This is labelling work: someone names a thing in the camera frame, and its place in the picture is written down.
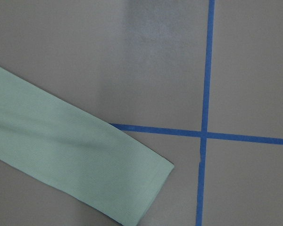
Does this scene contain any sage green long-sleeve shirt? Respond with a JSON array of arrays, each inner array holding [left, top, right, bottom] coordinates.
[[0, 67, 174, 226]]

